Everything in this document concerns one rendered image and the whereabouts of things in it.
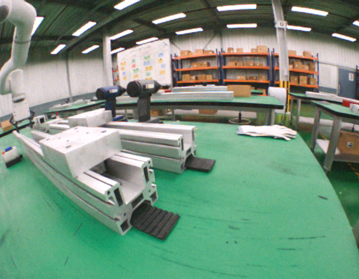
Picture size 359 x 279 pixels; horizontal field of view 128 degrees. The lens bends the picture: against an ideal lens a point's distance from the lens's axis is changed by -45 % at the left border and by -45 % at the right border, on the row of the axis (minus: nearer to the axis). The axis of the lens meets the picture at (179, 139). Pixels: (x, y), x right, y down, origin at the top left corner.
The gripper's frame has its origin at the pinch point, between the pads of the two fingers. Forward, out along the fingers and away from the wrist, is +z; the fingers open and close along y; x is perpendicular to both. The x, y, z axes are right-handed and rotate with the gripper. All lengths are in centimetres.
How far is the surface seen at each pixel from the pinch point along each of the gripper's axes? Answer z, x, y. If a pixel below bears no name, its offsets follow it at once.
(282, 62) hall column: -86, 193, -570
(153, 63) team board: -59, -107, -278
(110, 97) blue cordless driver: -6, 39, -36
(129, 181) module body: 6, 82, -3
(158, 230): 10, 89, 1
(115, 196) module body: 5, 84, 2
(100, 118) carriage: 0, 53, -19
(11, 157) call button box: 7.4, 21.0, 12.7
